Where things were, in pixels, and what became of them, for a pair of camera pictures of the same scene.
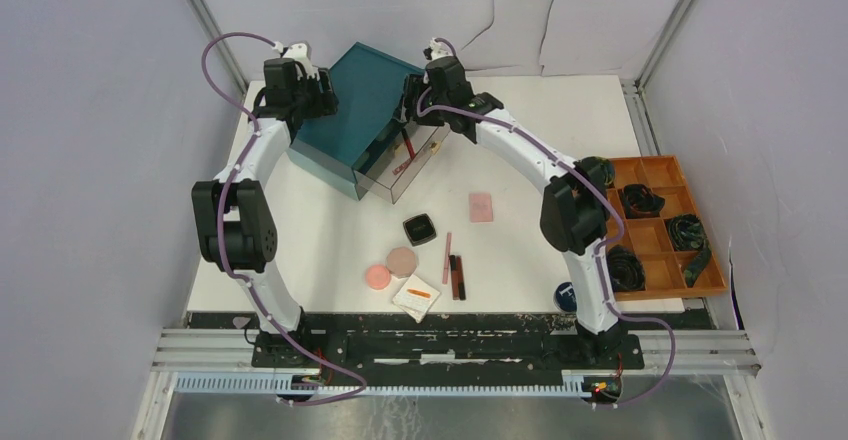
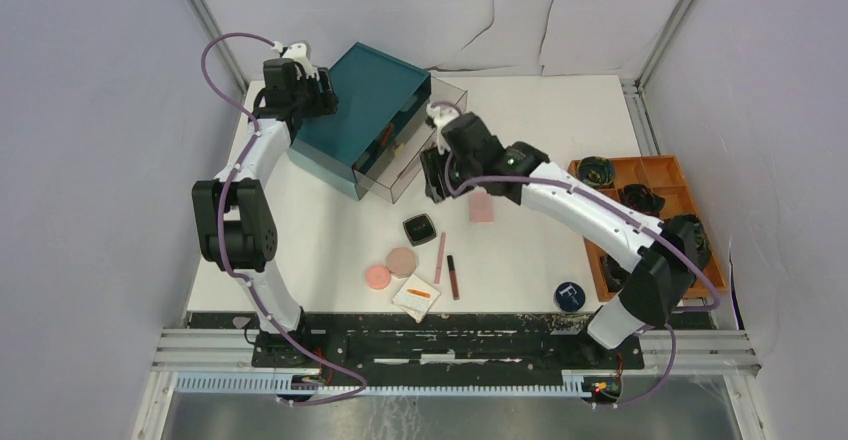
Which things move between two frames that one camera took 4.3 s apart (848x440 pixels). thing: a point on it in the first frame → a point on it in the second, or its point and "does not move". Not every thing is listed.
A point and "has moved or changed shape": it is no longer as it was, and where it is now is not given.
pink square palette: (480, 207) does not move
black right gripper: (413, 85) → (434, 163)
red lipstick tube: (409, 145) → (386, 134)
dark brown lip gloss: (461, 288) has moved or changed shape
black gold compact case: (420, 229) does not move
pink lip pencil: (446, 262) has moved or changed shape
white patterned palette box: (415, 298) does not move
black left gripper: (327, 103) does not move
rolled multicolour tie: (599, 169) does not move
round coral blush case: (377, 277) does not move
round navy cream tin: (565, 296) does not move
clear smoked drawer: (384, 172) does not move
